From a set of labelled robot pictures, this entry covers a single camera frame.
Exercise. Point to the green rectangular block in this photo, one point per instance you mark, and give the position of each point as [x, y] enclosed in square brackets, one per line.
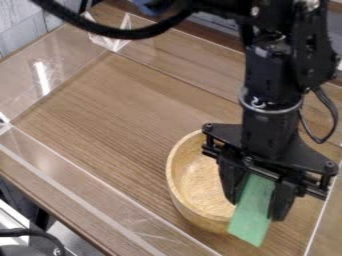
[250, 221]

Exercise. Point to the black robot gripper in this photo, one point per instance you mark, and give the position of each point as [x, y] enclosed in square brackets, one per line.
[264, 146]

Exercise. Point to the black metal bracket with bolt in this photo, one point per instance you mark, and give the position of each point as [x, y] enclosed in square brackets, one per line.
[48, 244]

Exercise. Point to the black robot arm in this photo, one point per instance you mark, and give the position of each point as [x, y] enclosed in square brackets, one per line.
[290, 61]

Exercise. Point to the brown wooden bowl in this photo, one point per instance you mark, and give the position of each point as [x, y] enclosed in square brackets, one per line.
[194, 185]

